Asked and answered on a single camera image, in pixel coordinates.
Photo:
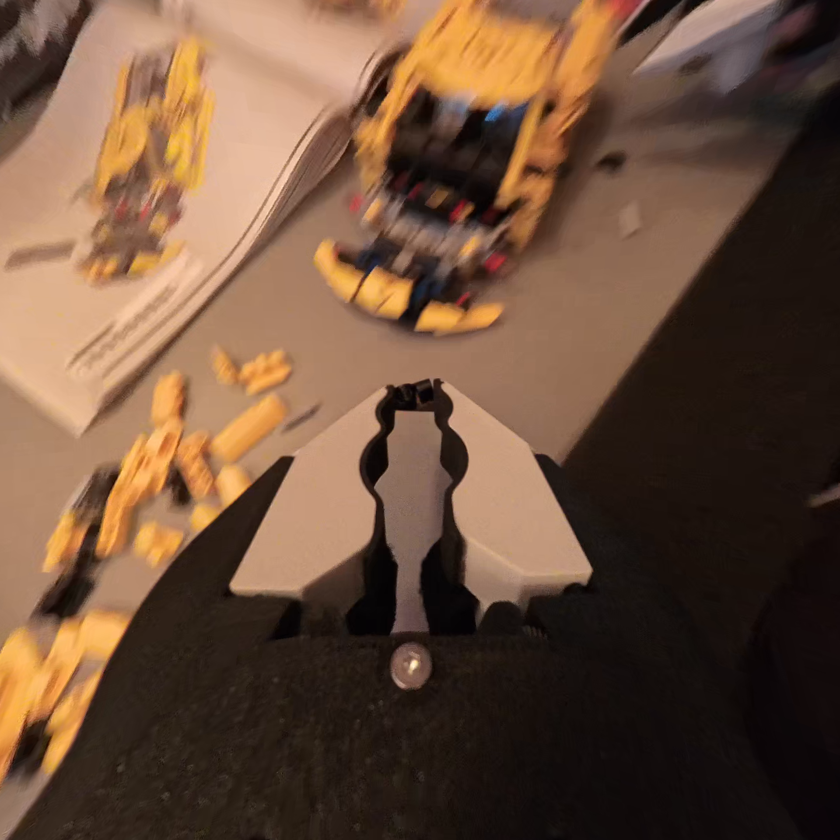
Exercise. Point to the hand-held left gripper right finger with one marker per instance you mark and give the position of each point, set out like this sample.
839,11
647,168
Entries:
518,525

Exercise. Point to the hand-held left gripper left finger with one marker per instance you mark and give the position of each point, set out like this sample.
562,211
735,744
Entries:
302,525

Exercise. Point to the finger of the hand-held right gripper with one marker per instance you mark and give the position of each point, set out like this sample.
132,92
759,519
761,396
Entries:
715,39

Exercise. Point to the small black pin piece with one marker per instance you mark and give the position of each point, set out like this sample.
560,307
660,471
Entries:
417,394

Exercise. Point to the yellow brick car model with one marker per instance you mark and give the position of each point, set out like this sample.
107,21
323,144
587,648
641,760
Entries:
472,65

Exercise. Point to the instruction booklet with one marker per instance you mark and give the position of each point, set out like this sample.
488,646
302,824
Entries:
262,98

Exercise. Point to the grey desk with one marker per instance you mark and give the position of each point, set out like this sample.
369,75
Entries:
558,328

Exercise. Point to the short dark axle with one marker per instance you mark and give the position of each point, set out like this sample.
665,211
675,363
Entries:
300,418

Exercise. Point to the pile of yellow brick pieces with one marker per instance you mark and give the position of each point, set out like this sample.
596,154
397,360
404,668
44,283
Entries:
249,420

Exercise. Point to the short black connector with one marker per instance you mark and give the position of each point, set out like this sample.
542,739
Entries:
611,161

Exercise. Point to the toy car set box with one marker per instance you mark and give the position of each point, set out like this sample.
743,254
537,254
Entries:
26,52

